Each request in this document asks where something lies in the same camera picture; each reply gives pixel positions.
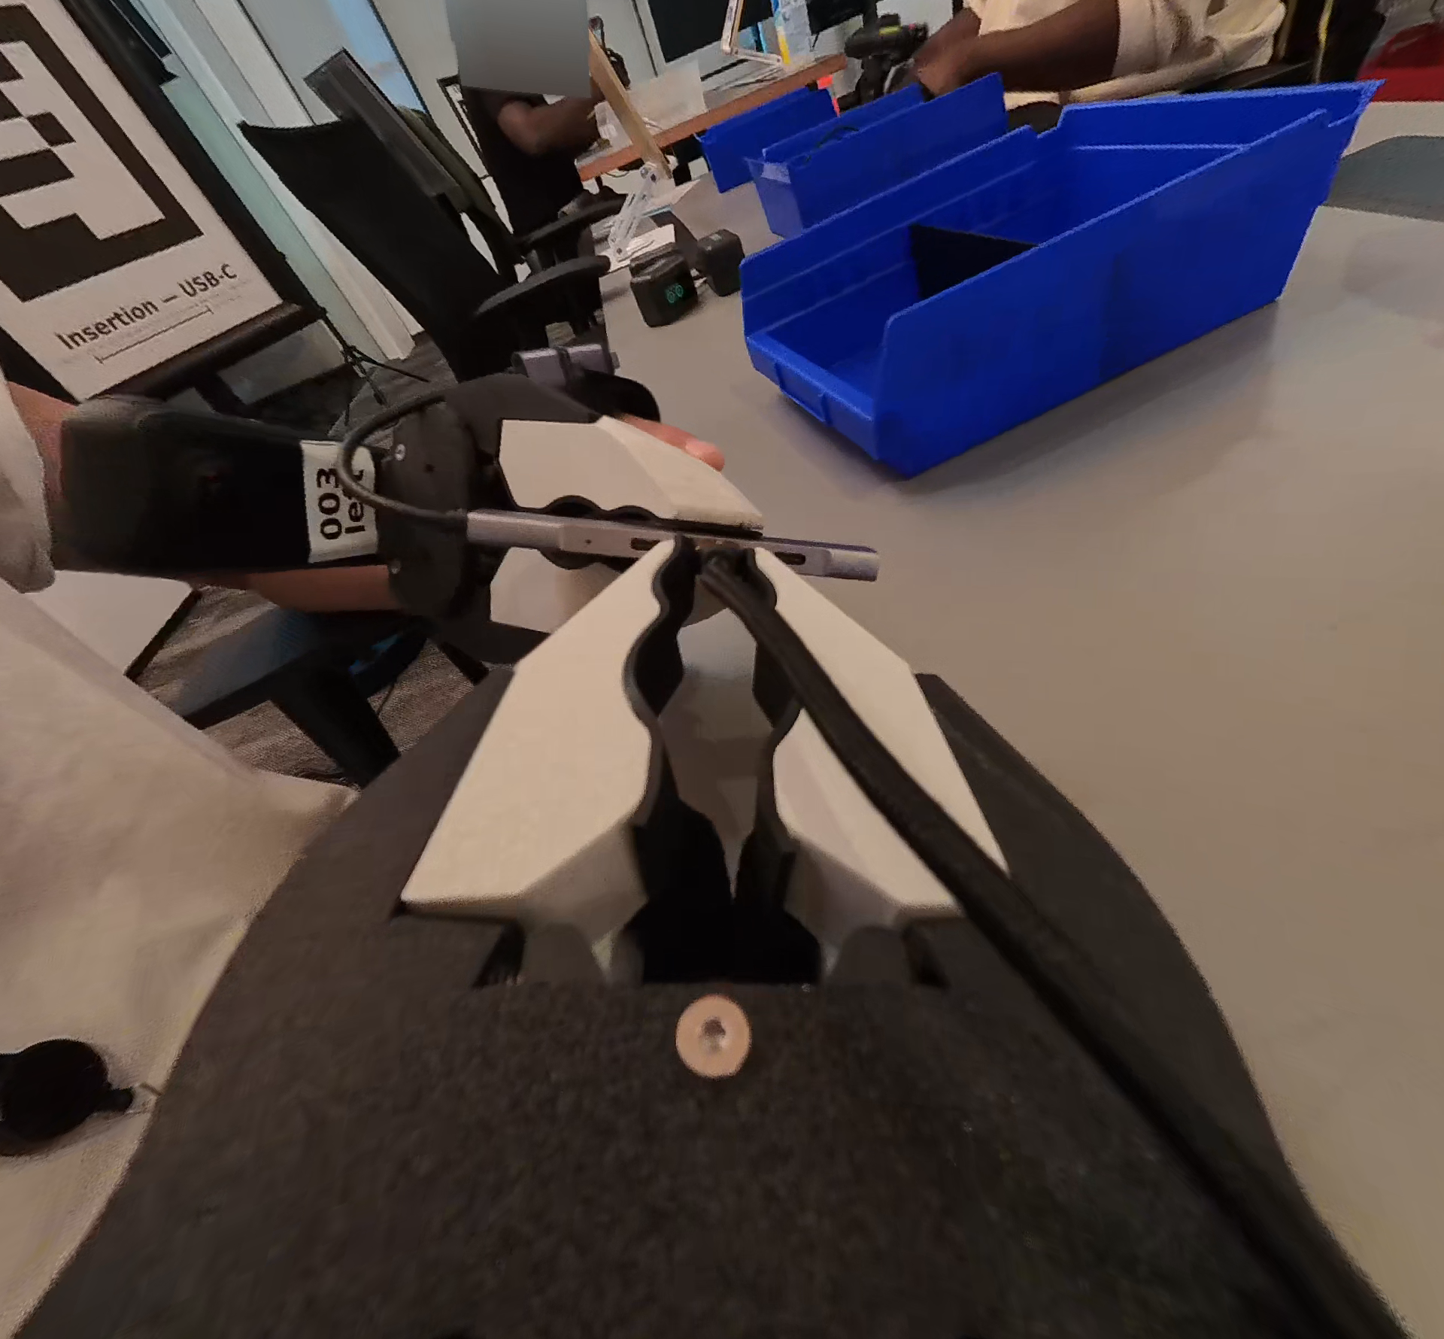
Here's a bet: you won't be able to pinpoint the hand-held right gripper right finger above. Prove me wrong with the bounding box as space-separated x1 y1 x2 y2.
705 549 1011 980

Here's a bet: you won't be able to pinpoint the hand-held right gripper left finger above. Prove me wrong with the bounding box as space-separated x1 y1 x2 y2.
400 541 703 980

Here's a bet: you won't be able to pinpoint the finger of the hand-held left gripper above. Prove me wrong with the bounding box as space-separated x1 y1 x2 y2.
491 549 638 642
497 417 766 539

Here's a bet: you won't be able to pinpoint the grey USB hub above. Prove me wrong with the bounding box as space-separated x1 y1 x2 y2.
339 344 879 587

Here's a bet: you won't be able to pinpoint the black cable orange plugs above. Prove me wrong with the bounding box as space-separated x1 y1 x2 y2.
698 553 1412 1339

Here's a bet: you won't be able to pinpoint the blue storage bin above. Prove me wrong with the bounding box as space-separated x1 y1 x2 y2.
742 79 1385 482
698 86 839 195
747 73 1011 241

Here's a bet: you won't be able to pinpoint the person's left forearm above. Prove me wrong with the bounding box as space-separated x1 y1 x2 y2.
0 375 398 616

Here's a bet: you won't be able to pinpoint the grey desk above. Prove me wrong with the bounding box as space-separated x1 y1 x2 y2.
486 102 1444 1284

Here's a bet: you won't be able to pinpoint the person's left hand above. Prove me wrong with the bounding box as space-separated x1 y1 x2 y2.
623 417 726 472

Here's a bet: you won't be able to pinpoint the white sign black pattern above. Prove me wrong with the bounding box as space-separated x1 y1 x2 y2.
0 0 329 407

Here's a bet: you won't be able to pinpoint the white stand with wooden board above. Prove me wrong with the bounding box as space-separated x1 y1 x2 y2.
581 20 690 272

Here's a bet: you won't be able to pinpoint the person's cream shirt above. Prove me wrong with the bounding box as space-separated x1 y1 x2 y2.
0 583 358 1339

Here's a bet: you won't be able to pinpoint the black bin divider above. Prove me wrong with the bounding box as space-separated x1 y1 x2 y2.
908 224 1040 300

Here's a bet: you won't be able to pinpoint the wooden table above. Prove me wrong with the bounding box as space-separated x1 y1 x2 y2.
575 54 851 182

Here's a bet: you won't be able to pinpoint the black hand-held device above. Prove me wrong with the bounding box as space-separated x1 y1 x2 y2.
845 14 933 109

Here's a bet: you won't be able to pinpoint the black clip-on microphone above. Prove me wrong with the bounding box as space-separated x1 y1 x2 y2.
0 1038 134 1158

